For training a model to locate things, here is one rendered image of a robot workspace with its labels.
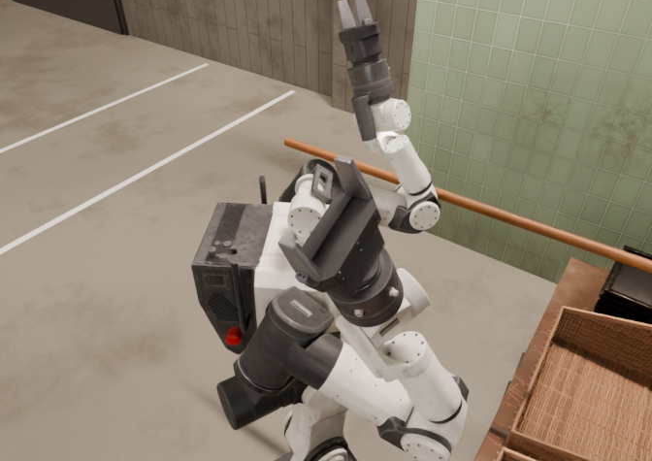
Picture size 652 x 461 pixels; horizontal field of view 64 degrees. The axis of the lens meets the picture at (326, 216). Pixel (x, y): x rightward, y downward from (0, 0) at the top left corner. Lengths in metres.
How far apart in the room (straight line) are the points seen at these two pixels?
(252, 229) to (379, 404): 0.41
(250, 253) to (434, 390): 0.42
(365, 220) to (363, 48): 0.63
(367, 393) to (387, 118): 0.57
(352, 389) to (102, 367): 1.99
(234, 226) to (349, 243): 0.54
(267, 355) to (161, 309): 2.06
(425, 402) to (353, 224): 0.35
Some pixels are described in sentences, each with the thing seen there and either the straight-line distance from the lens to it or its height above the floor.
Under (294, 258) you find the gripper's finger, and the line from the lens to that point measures 0.51.
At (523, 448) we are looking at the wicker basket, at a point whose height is 0.69.
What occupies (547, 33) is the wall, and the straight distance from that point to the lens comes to 2.57.
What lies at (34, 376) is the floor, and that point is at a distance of 2.84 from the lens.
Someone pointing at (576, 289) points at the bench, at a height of 0.58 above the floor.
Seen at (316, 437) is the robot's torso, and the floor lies 0.73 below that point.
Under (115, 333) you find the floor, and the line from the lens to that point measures 2.86.
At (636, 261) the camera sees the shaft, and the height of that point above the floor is 1.20.
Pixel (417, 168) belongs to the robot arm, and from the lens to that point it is 1.25.
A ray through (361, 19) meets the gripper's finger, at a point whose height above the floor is 1.72.
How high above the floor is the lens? 2.05
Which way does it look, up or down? 38 degrees down
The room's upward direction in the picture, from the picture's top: straight up
